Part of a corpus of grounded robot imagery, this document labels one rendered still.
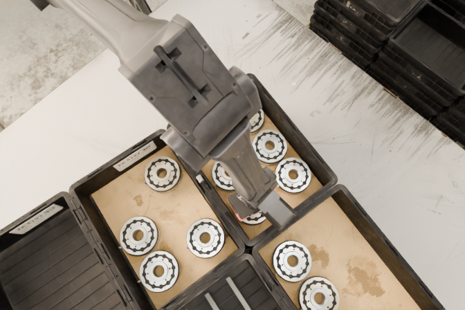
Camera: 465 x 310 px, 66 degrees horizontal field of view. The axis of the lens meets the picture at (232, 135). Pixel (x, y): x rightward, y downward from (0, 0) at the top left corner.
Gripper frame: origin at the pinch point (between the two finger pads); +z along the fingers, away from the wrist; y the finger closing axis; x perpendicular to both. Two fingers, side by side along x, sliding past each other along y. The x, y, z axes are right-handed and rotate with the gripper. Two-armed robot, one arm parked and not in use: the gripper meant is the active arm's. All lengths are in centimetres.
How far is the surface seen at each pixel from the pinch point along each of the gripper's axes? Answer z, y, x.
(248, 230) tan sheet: 5.4, -3.3, -5.6
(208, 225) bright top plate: 3.0, -12.2, 0.8
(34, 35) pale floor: 92, -46, 161
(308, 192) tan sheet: 4.4, 17.0, -5.4
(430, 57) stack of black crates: 45, 117, 20
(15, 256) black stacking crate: 9, -62, 20
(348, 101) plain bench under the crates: 16, 51, 15
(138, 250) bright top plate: 3.9, -31.6, 4.4
